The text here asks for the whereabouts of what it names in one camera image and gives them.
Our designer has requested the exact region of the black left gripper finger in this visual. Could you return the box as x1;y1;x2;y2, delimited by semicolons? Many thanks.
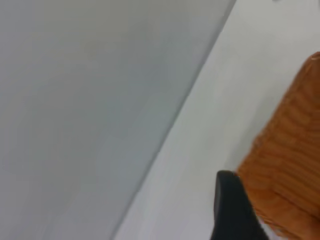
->
209;170;270;240

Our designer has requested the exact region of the orange wicker basket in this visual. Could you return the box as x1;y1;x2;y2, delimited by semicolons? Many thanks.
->
236;51;320;238

